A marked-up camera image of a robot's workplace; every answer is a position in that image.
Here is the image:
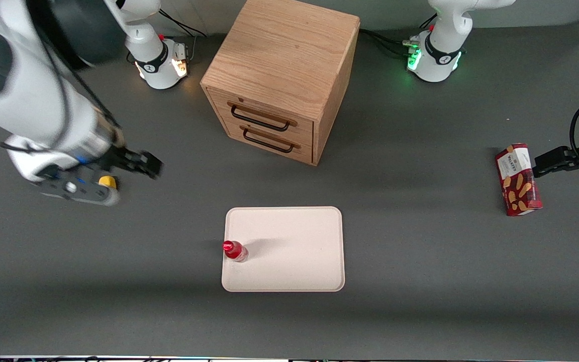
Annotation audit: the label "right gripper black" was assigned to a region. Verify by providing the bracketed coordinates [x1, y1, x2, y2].
[99, 144, 164, 180]

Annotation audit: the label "red coke bottle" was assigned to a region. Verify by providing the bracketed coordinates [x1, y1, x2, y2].
[222, 240, 249, 263]

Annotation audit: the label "cream rectangular tray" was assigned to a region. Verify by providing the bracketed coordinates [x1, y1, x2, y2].
[221, 206, 346, 293]

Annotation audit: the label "red biscuit snack box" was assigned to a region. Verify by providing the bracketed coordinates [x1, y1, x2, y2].
[495, 143, 543, 217]

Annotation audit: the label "wooden drawer front with keyhole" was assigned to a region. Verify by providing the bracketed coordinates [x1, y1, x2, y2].
[206, 87, 315, 146]

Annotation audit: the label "plain wooden drawer front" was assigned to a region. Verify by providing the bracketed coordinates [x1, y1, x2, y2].
[219, 120, 315, 166]

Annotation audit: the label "wooden two-drawer cabinet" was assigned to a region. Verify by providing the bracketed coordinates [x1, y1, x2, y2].
[200, 0, 361, 167]

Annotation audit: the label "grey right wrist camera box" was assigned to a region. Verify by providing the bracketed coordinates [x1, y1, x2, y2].
[36, 173, 120, 207]

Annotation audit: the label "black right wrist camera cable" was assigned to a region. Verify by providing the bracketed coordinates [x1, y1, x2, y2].
[0, 0, 122, 152]

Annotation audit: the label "black drawer handle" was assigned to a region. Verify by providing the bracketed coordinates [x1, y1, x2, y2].
[227, 102, 299, 133]
[240, 126, 302, 154]

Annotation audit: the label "black right arm base cables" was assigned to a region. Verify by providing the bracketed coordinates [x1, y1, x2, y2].
[157, 10, 209, 40]

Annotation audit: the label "black arm base cables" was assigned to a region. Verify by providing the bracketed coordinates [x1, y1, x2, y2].
[157, 10, 209, 40]
[359, 14, 438, 59]

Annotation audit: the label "black left arm base cables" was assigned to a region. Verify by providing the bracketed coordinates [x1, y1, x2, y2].
[359, 14, 438, 59]

